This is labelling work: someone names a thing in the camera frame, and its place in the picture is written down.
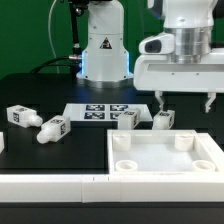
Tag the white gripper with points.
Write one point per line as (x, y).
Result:
(180, 62)

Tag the white square tabletop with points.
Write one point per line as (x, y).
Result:
(162, 151)

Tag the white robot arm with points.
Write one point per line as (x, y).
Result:
(105, 62)

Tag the white marker base sheet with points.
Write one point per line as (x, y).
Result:
(103, 112)

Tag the white front fence bar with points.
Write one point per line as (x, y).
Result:
(197, 187)

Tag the white left fence piece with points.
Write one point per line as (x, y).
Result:
(1, 142)

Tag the black camera pole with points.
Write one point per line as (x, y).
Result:
(77, 8)

